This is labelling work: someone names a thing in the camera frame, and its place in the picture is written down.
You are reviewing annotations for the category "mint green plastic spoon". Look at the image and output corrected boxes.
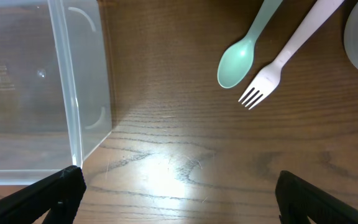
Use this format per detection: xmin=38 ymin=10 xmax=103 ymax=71
xmin=217 ymin=0 xmax=283 ymax=89

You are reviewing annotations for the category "clear plastic storage container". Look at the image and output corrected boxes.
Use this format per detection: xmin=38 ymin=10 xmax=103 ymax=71
xmin=0 ymin=0 xmax=112 ymax=185

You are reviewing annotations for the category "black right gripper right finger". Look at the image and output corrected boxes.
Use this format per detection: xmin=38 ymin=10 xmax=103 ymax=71
xmin=275 ymin=170 xmax=358 ymax=224

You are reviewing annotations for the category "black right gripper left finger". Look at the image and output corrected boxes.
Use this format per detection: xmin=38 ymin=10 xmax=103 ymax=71
xmin=0 ymin=166 xmax=86 ymax=224

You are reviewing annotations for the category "pink plastic fork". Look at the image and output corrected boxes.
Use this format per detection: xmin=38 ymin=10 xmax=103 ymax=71
xmin=238 ymin=0 xmax=344 ymax=110

